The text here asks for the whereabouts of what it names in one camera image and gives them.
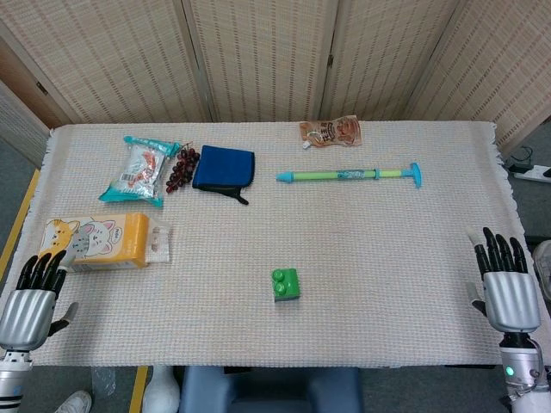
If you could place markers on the black power adapter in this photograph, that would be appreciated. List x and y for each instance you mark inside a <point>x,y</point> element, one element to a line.
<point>518,164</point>

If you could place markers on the clear plastic sheet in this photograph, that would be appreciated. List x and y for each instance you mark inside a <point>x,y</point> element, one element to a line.
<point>104,380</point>

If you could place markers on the white rounded robot cover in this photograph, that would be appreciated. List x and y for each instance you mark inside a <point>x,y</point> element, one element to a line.
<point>160,393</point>

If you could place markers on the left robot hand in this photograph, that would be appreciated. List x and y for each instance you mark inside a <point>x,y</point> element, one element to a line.
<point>26,318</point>

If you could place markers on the white power strip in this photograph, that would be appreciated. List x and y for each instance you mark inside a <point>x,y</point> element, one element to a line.
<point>534,174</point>

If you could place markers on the teal white snack bag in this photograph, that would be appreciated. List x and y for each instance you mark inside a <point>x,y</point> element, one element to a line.
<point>138,172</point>

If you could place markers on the orange cat tissue pack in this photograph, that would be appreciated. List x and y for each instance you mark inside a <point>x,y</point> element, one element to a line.
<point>120,241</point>

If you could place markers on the white sneaker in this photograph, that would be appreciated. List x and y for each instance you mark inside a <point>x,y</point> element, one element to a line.
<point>74,402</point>

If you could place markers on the woven folding screen panel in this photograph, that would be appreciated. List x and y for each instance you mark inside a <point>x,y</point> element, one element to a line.
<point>107,56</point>
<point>387,56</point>
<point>262,56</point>
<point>495,64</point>
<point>21,129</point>

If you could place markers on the dark red grape bunch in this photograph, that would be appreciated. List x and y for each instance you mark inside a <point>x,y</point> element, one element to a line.
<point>181,170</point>

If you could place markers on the green teal water squirter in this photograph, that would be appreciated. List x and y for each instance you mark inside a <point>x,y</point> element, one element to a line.
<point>344,174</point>

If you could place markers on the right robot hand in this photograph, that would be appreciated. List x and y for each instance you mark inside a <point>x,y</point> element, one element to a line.
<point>512,301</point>

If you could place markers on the beige woven tablecloth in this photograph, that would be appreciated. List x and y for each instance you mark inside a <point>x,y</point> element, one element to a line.
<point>344,241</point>

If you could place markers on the green toy brick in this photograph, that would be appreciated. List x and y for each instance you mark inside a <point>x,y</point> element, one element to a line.
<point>287,281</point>

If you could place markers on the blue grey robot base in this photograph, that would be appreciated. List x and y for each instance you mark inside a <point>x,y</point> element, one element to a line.
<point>267,391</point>

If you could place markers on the metal screen hinge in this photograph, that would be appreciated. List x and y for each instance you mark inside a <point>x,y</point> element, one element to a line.
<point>331,60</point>
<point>41,88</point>

